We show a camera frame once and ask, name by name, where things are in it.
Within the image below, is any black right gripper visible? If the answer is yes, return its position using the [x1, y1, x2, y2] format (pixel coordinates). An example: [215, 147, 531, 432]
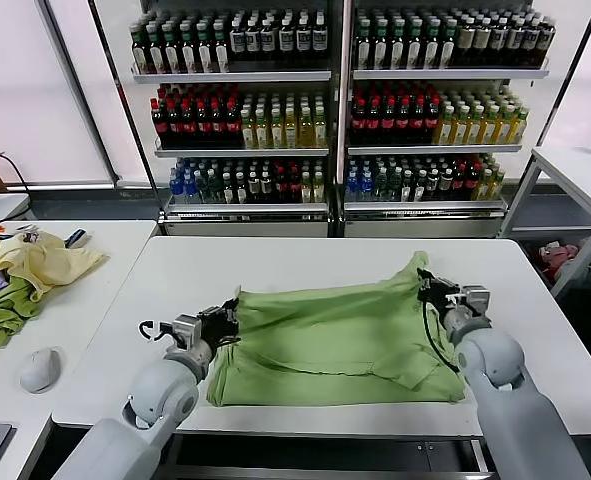
[416, 268, 464, 314]

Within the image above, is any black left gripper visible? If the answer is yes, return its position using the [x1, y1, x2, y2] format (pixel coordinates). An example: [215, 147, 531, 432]
[199, 297, 242, 348]

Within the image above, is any green polo shirt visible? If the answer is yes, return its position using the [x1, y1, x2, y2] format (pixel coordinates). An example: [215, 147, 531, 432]
[205, 250, 469, 409]

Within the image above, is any pink cloth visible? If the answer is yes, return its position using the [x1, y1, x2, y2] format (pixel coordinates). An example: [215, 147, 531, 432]
[537, 241, 584, 281]

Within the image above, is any black laundry basket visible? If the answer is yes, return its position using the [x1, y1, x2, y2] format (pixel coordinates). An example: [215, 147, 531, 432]
[522, 239, 591, 331]

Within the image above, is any blue white striped item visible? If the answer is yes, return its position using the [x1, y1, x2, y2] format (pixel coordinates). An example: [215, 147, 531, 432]
[63, 228, 94, 250]

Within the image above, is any pale yellow garment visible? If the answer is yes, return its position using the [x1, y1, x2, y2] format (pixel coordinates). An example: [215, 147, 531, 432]
[0, 230, 111, 304]

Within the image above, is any white computer mouse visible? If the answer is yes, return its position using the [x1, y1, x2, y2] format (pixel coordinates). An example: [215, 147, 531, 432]
[18, 347, 65, 395]

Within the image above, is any metal beverage shelving unit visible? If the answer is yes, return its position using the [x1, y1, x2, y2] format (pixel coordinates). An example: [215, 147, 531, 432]
[89, 0, 347, 239]
[335, 0, 591, 240]

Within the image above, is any crumpled green garment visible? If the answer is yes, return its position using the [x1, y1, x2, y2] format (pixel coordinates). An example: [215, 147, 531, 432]
[0, 277, 44, 354]

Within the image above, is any green-cap dark tea bottle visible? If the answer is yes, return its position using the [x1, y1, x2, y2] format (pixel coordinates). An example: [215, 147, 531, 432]
[212, 22, 230, 74]
[389, 23, 406, 70]
[354, 23, 372, 70]
[439, 23, 457, 70]
[371, 23, 389, 70]
[131, 23, 149, 75]
[147, 23, 165, 75]
[180, 23, 198, 75]
[406, 23, 424, 70]
[423, 23, 440, 70]
[196, 23, 214, 75]
[163, 23, 181, 75]

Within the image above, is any white-cap beige-label bottle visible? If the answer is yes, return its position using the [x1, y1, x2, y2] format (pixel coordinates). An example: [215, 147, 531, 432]
[473, 18, 491, 67]
[538, 18, 556, 67]
[505, 18, 524, 67]
[522, 18, 540, 67]
[489, 18, 507, 67]
[456, 18, 475, 67]

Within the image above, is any white-cap blue-label bottle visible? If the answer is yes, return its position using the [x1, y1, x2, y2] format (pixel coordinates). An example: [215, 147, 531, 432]
[229, 17, 247, 62]
[260, 17, 278, 62]
[295, 17, 313, 62]
[245, 17, 262, 62]
[277, 17, 295, 62]
[311, 17, 328, 62]

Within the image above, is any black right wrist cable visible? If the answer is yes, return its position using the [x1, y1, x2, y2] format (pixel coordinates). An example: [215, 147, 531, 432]
[421, 297, 462, 374]

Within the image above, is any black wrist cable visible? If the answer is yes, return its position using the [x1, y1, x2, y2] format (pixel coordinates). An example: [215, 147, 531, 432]
[138, 319, 176, 344]
[421, 297, 462, 374]

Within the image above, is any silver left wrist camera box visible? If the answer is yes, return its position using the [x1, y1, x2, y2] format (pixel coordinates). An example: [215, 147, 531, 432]
[172, 313, 204, 350]

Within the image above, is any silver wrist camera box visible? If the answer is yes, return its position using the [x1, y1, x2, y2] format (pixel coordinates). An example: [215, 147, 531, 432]
[458, 284, 492, 317]
[172, 313, 204, 350]

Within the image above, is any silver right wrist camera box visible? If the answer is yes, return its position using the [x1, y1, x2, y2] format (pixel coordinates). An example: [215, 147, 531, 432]
[458, 284, 492, 317]

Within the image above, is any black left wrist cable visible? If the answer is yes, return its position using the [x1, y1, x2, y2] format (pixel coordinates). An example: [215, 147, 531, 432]
[138, 319, 176, 344]

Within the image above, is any white metal-frame side table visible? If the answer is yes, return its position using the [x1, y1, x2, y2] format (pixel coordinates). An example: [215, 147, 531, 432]
[497, 144, 591, 301]

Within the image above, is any thin black power cable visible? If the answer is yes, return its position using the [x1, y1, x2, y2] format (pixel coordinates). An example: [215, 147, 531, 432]
[0, 153, 39, 221]

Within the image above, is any slanted grey metal post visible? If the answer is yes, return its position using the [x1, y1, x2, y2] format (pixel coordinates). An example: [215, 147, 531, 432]
[37, 0, 124, 190]

